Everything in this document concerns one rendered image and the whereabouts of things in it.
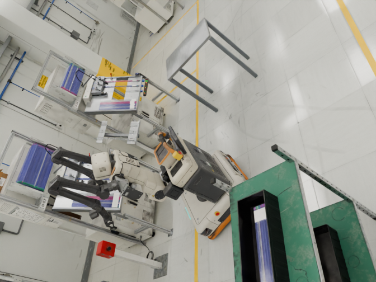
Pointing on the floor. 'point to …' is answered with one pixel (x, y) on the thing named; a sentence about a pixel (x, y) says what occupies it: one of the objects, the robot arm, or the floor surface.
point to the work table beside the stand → (179, 62)
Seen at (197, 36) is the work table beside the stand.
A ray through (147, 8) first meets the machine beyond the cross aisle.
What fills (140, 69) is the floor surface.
